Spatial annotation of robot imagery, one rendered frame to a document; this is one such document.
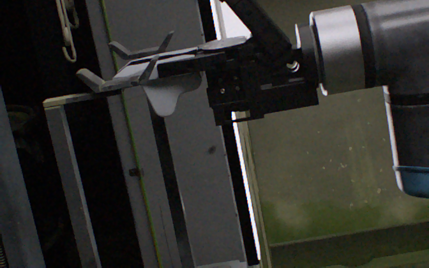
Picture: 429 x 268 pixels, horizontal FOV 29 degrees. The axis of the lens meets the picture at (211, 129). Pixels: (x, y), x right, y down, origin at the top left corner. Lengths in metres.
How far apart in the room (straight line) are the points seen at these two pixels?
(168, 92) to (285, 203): 2.02
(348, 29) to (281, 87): 0.09
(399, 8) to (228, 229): 0.67
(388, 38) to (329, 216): 2.03
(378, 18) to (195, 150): 0.61
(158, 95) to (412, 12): 0.27
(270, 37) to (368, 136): 2.09
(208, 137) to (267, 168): 1.52
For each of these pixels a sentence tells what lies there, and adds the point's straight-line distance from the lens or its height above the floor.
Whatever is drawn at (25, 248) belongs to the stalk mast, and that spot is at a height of 0.92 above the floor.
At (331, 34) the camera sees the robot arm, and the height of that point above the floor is 1.10.
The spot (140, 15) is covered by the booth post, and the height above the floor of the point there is 1.11.
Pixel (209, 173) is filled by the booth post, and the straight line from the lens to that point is 1.40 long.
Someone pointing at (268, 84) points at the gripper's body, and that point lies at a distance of 0.88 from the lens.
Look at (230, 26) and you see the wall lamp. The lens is 2.02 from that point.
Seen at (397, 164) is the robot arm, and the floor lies 0.94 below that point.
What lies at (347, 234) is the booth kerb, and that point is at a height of 0.16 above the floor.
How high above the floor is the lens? 1.22
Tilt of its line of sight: 13 degrees down
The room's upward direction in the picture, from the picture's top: 11 degrees counter-clockwise
